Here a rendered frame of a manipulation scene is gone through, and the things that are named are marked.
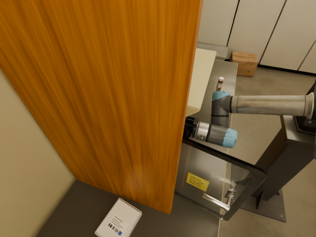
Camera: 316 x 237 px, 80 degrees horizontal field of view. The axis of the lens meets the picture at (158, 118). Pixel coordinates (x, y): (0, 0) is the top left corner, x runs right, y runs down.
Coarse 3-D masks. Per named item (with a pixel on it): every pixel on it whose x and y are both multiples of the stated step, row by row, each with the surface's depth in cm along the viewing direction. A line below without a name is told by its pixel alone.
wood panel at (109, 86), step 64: (0, 0) 34; (64, 0) 30; (128, 0) 26; (192, 0) 24; (0, 64) 47; (64, 64) 40; (128, 64) 34; (192, 64) 31; (64, 128) 60; (128, 128) 48; (128, 192) 81
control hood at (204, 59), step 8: (200, 56) 64; (208, 56) 64; (200, 64) 60; (208, 64) 60; (192, 72) 57; (200, 72) 57; (208, 72) 57; (192, 80) 54; (200, 80) 54; (192, 88) 52; (200, 88) 52; (192, 96) 49; (200, 96) 49; (192, 104) 47; (200, 104) 47; (192, 112) 47
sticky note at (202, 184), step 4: (188, 172) 65; (188, 176) 67; (192, 176) 66; (196, 176) 64; (188, 180) 69; (192, 180) 67; (196, 180) 66; (200, 180) 65; (204, 180) 64; (192, 184) 69; (196, 184) 68; (200, 184) 67; (204, 184) 65; (208, 184) 64; (200, 188) 68; (204, 188) 67
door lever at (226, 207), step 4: (204, 196) 61; (208, 196) 61; (228, 196) 62; (232, 196) 61; (208, 200) 61; (212, 200) 60; (216, 200) 60; (228, 200) 60; (216, 204) 60; (220, 204) 59; (224, 204) 59; (228, 204) 60; (224, 208) 59; (228, 208) 59
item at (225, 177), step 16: (192, 144) 54; (192, 160) 59; (208, 160) 55; (224, 160) 52; (240, 160) 50; (208, 176) 61; (224, 176) 57; (240, 176) 53; (256, 176) 50; (176, 192) 81; (192, 192) 74; (208, 192) 68; (224, 192) 62; (240, 192) 58; (208, 208) 76
